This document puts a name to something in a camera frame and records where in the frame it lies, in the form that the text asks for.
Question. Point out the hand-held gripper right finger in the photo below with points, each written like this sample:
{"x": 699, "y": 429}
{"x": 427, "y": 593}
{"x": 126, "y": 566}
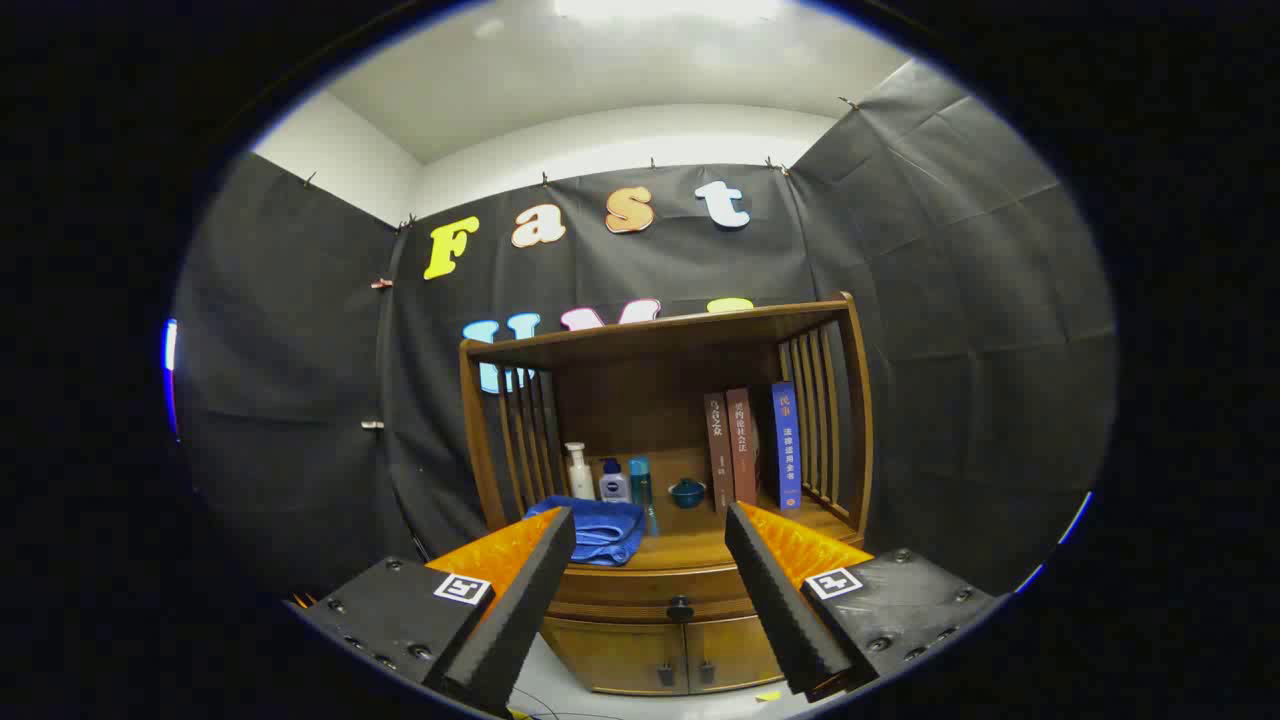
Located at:
{"x": 780, "y": 600}

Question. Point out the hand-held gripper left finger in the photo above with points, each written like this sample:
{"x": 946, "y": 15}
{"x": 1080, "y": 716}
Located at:
{"x": 520, "y": 610}

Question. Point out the wooden drawer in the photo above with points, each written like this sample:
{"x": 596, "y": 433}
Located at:
{"x": 640, "y": 585}

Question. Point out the wooden cabinet door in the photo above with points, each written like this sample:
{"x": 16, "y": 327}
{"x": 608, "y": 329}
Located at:
{"x": 735, "y": 650}
{"x": 610, "y": 655}

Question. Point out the wooden countertop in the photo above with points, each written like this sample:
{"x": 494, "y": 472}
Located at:
{"x": 690, "y": 545}

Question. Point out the wooden cabinet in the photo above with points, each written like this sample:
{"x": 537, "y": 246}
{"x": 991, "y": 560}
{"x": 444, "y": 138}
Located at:
{"x": 640, "y": 400}

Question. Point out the blue folded towel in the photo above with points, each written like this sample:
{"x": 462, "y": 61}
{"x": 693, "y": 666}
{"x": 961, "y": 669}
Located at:
{"x": 605, "y": 530}

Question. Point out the dark blue lidded teacup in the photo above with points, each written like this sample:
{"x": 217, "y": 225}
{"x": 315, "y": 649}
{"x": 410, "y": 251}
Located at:
{"x": 687, "y": 494}

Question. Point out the white pump bottle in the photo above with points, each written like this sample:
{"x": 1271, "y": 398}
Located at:
{"x": 580, "y": 478}

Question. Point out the white bottle with blue cap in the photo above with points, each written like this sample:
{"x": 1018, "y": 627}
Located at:
{"x": 613, "y": 487}

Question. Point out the blue book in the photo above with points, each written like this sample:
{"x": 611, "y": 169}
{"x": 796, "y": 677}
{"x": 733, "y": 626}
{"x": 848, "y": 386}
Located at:
{"x": 786, "y": 445}

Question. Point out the dark brown book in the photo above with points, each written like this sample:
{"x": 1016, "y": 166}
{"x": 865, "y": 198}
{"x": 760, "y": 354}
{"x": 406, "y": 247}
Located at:
{"x": 718, "y": 455}

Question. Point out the reddish brown book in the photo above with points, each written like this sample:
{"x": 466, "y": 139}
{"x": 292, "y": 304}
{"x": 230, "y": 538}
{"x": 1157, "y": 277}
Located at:
{"x": 743, "y": 445}

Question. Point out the tall teal bottle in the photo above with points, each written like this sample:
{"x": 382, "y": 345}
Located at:
{"x": 641, "y": 485}

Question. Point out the black backdrop cloth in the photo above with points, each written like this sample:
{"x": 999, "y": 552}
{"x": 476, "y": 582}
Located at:
{"x": 300, "y": 400}

